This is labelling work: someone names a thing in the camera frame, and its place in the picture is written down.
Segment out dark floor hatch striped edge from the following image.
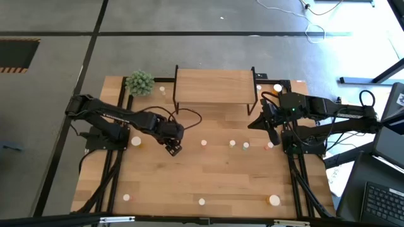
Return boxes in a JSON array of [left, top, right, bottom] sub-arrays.
[[0, 37, 41, 74]]

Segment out green artificial plant in pot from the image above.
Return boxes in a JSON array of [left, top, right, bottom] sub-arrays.
[[124, 69, 156, 97]]

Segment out dark floor cable with plug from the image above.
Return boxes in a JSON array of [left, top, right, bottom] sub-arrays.
[[299, 0, 343, 16]]

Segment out black support bar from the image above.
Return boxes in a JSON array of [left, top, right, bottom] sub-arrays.
[[324, 141, 374, 168]]

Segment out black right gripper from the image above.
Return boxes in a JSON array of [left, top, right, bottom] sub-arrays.
[[247, 99, 282, 146]]

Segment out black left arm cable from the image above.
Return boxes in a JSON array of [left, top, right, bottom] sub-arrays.
[[135, 106, 203, 131]]

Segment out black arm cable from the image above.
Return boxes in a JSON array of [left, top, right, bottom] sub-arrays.
[[260, 91, 282, 105], [135, 106, 203, 131]]

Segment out black monitor with sticker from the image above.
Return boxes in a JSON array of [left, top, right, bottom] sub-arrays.
[[380, 81, 404, 127]]

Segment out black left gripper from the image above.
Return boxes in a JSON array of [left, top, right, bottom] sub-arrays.
[[157, 120, 186, 157]]

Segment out black laptop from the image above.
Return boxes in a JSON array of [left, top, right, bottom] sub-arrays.
[[336, 124, 404, 227]]

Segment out white floor cable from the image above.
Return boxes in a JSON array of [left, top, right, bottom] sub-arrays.
[[255, 0, 326, 44]]

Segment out black aluminium table frame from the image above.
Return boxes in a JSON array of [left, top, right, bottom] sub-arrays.
[[0, 73, 345, 227]]

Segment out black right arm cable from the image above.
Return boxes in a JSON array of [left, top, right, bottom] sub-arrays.
[[260, 91, 282, 105]]

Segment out black desk leg frame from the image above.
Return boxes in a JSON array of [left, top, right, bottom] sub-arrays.
[[339, 57, 404, 85]]

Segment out black floor cables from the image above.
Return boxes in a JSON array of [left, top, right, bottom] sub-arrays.
[[324, 121, 379, 152]]

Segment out white paper sheet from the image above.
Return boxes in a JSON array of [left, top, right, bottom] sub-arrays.
[[324, 151, 353, 198]]

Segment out wooden shelf black metal frame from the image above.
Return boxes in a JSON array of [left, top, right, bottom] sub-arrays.
[[172, 64, 259, 116]]

